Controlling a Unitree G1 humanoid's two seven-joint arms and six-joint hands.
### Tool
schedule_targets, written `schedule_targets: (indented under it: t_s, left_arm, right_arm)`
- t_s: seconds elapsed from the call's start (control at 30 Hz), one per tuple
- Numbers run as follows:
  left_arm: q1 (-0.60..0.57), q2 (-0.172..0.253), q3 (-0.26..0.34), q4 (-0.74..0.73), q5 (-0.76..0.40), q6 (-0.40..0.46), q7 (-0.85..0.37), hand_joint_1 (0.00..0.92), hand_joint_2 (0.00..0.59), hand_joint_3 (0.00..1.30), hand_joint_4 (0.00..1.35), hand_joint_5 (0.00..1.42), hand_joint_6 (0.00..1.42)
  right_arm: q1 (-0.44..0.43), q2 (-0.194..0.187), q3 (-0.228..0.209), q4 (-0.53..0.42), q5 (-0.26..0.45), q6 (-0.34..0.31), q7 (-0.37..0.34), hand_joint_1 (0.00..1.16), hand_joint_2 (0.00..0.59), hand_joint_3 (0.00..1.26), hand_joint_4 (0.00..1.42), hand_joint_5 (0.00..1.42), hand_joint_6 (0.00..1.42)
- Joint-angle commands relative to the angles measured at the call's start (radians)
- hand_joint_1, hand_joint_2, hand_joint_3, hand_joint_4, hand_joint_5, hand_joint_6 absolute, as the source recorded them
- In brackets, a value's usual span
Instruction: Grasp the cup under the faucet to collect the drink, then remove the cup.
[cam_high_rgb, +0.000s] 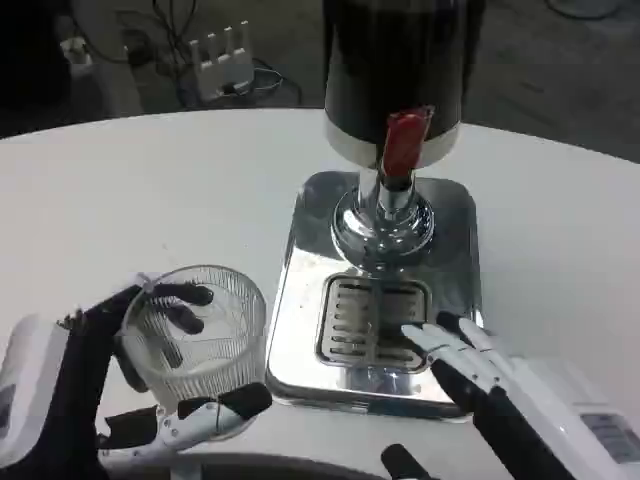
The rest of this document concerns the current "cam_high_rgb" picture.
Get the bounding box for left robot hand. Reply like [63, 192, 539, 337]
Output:
[0, 272, 274, 480]

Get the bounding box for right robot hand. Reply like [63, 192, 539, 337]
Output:
[380, 310, 640, 480]

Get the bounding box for clear ribbed glass cup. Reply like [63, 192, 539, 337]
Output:
[119, 264, 269, 407]

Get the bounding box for slotted drip grid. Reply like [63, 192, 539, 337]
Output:
[314, 272, 434, 372]

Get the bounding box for steel drip tray base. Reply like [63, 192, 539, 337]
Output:
[265, 169, 484, 420]

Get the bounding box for black drink dispenser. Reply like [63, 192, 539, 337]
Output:
[321, 0, 487, 170]

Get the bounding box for white power adapter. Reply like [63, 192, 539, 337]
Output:
[59, 35, 95, 65]

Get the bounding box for red tap handle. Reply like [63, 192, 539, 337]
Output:
[381, 108, 434, 178]

